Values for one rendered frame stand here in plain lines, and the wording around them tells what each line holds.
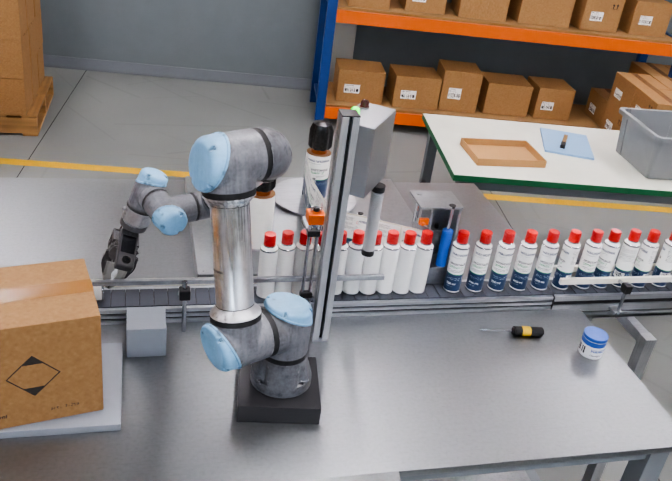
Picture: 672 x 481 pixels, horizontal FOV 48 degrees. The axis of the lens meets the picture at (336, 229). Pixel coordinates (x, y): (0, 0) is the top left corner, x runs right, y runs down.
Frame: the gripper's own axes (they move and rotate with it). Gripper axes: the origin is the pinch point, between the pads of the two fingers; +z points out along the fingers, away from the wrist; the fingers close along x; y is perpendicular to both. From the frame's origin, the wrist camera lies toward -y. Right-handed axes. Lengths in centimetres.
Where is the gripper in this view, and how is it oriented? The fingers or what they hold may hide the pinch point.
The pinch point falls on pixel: (109, 285)
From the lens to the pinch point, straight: 215.8
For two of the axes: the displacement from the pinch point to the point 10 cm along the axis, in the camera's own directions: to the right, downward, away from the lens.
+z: -4.5, 8.2, 3.7
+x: -8.7, -2.9, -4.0
